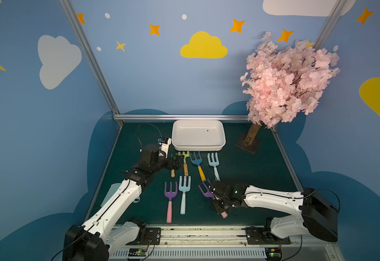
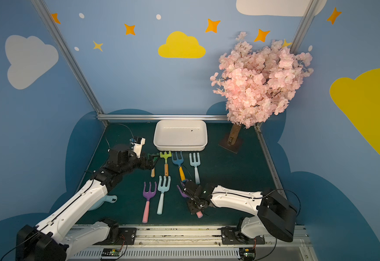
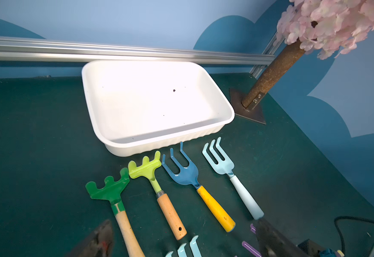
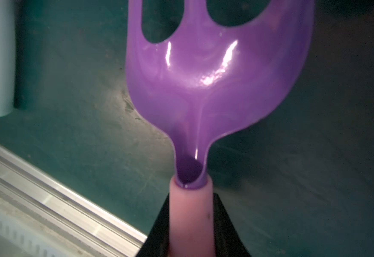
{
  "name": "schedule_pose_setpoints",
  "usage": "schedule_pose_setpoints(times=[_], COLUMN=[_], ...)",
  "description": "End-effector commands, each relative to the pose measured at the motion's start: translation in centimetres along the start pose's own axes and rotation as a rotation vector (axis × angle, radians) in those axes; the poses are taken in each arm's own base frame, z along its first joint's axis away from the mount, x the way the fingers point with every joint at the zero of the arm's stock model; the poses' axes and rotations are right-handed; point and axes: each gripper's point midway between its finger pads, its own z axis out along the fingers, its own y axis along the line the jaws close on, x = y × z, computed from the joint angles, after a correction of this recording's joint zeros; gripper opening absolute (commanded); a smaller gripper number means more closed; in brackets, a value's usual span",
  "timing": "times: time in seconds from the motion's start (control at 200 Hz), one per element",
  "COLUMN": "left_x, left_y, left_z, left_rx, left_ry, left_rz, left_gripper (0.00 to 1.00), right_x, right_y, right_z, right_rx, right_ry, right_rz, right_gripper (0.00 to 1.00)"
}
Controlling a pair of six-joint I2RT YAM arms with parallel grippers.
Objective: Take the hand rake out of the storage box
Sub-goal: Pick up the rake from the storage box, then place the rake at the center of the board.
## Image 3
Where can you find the pink artificial blossom tree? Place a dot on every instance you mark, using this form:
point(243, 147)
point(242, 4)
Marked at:
point(332, 27)

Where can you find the light blue hand rake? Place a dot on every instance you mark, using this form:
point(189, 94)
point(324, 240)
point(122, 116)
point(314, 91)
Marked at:
point(223, 165)

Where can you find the dark green wooden-handled rake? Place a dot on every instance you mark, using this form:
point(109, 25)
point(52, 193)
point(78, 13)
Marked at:
point(112, 193)

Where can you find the white plastic storage box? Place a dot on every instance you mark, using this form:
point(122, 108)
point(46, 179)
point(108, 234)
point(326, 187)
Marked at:
point(139, 106)

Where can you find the blue yellow-handled hand rake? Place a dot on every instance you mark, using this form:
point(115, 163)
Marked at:
point(189, 176)

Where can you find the lime green wooden-handled rake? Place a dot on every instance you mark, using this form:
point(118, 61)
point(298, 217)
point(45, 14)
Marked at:
point(147, 170)

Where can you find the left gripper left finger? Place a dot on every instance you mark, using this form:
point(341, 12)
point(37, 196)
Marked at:
point(99, 243)

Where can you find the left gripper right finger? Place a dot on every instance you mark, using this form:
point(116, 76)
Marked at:
point(272, 243)

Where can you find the aluminium back frame bar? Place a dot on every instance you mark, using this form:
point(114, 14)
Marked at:
point(41, 50)

